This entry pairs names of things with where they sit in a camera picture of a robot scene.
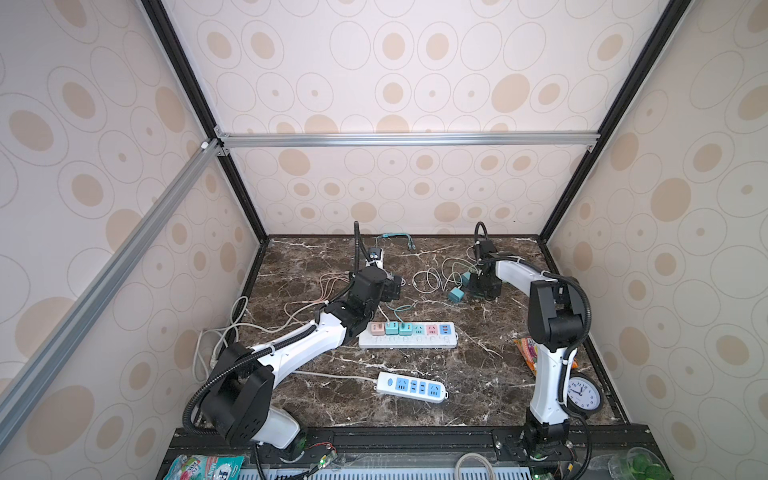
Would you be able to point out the horizontal aluminium rail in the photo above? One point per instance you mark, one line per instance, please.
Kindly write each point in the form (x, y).
(228, 141)

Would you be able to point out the colourful candy bag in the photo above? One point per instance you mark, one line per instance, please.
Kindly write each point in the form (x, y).
(528, 351)

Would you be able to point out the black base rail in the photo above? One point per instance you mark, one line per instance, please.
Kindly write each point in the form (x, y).
(426, 453)

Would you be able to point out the black round clock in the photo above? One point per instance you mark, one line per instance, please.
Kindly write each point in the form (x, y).
(584, 397)

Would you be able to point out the diagonal aluminium rail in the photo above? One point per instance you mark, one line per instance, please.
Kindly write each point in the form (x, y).
(45, 365)

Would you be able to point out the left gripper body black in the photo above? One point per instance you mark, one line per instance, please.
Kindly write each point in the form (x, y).
(385, 294)

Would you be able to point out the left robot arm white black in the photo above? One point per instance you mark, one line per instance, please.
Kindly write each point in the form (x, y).
(234, 403)

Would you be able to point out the teal charger plug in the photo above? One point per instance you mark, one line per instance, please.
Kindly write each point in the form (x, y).
(407, 329)
(392, 328)
(456, 295)

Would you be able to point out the long white colourful power strip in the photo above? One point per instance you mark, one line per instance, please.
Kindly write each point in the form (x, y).
(428, 335)

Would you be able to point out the green snack packet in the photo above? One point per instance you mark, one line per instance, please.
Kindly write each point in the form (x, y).
(202, 467)

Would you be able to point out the clear cup with green leaves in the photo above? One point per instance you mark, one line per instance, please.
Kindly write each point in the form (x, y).
(638, 464)

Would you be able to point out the teal charger plug front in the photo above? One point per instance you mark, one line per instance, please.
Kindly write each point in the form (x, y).
(392, 328)

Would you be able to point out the short white blue power strip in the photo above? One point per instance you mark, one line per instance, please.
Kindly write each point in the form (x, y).
(411, 388)

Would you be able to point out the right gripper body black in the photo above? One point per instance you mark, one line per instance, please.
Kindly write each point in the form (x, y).
(486, 288)

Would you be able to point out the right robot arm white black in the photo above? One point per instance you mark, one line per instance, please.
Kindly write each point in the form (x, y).
(559, 319)

